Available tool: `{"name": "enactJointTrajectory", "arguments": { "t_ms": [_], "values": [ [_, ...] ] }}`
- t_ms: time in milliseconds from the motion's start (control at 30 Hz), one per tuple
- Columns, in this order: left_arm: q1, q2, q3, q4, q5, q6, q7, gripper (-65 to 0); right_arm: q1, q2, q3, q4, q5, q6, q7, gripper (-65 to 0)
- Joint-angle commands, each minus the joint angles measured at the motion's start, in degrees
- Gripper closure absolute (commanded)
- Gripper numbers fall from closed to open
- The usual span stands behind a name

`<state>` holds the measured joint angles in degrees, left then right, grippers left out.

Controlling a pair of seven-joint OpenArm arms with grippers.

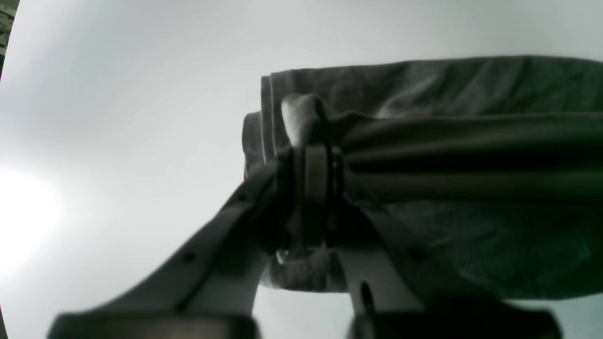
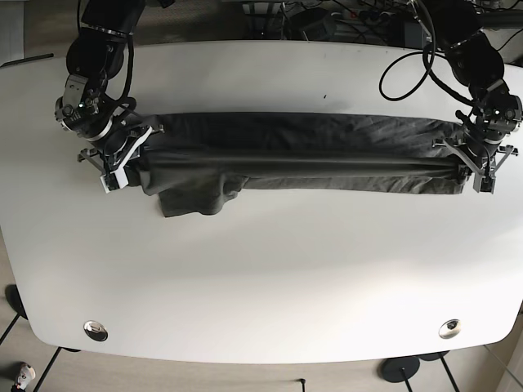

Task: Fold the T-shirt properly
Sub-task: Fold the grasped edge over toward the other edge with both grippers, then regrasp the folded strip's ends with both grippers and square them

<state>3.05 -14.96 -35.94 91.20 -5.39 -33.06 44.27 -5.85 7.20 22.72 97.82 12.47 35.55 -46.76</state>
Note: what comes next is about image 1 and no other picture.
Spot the charcoal grey T-shirt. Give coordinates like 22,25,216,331
242,56,603,300

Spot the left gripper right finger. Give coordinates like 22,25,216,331
304,145,563,339

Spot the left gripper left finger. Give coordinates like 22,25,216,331
48,150,295,339

